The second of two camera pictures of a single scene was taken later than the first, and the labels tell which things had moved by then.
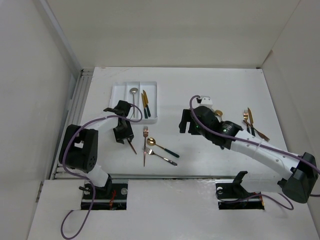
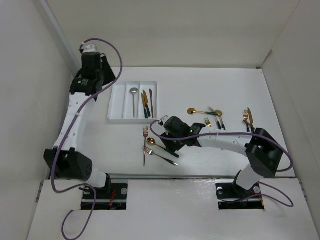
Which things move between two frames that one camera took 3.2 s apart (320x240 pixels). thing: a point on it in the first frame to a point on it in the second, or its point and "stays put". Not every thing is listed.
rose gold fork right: [246, 116] stays put
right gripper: [186, 117] to [171, 146]
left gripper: [120, 137] to [106, 67]
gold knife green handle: [144, 105] stays put
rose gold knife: [132, 146] to [151, 93]
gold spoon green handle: [151, 141] stays put
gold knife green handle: [146, 101] stays put
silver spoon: [133, 90] stays put
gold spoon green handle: [219, 113] stays put
